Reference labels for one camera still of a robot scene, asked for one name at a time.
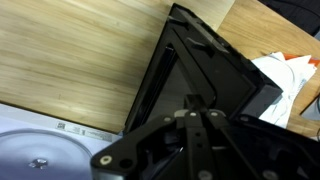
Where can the glass microwave turntable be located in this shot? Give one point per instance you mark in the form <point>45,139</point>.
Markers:
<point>50,150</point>

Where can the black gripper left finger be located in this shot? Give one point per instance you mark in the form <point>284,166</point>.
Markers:
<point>150,140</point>

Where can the black rectangular box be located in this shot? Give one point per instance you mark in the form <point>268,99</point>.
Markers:
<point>226,76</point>

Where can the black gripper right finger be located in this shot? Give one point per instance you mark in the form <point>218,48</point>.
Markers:
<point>253,150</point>

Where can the black microwave oven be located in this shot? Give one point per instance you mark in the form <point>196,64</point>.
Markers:
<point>20,120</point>

